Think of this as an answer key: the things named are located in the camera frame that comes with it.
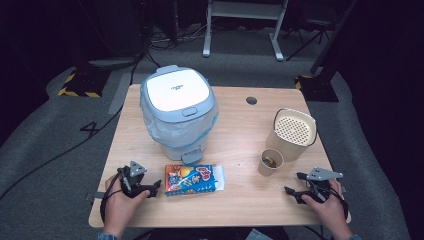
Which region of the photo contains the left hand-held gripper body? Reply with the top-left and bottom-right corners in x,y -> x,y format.
116,160 -> 153,200

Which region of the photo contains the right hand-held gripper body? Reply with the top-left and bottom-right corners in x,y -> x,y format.
304,166 -> 344,204

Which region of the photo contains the blue and orange snack packet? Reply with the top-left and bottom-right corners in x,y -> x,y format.
164,163 -> 226,197

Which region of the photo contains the yellow tea bag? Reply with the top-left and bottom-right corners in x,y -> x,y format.
262,155 -> 278,169

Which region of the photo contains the brown paper cup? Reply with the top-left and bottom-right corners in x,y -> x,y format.
257,148 -> 285,178

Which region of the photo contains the beige strainer container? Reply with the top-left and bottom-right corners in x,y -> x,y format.
265,108 -> 318,163

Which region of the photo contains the light blue pedal trash bin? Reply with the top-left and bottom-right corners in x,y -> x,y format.
139,64 -> 220,165

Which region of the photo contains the person's right hand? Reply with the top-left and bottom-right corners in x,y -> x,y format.
301,179 -> 351,234

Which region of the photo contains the person's left hand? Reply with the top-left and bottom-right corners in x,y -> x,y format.
103,174 -> 151,234

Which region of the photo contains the person's blue jeans leg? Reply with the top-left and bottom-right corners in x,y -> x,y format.
245,228 -> 274,240

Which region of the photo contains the clear plastic bin liner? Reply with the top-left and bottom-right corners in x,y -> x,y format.
139,89 -> 220,150

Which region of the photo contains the grey floor tape strip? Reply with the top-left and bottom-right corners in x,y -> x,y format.
107,72 -> 133,115

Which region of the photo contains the black stand pole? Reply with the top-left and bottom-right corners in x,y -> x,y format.
309,0 -> 359,76

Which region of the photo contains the black tripod stand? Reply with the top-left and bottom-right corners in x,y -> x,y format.
284,14 -> 334,63

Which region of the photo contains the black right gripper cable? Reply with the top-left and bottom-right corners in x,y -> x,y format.
328,186 -> 350,221

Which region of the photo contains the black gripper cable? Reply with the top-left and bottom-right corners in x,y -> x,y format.
328,186 -> 350,221
99,170 -> 130,224

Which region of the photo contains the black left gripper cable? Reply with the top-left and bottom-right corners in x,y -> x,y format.
99,170 -> 130,224

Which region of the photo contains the black floor cable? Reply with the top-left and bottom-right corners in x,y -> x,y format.
0,49 -> 151,201

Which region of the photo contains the yellow black striped base plate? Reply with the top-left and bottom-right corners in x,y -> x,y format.
57,68 -> 111,99
294,73 -> 340,103

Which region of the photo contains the white desk frame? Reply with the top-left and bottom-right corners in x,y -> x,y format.
202,0 -> 290,62

